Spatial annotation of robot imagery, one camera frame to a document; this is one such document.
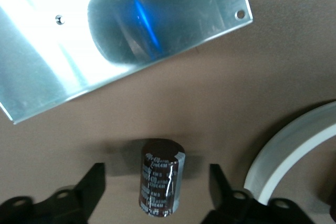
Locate white semicircular bracket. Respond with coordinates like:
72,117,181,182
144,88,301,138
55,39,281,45
243,100,336,206

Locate dark capacitor with white print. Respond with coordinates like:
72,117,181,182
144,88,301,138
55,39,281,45
138,138,186,218

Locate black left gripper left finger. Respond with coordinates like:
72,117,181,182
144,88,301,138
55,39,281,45
0,163,106,224

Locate aluminium plate with holes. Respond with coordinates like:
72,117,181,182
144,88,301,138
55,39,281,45
0,0,255,125

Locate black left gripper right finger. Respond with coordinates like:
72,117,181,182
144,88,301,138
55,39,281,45
203,163,316,224

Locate brown table mat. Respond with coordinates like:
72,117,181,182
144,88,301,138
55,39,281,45
0,0,336,224

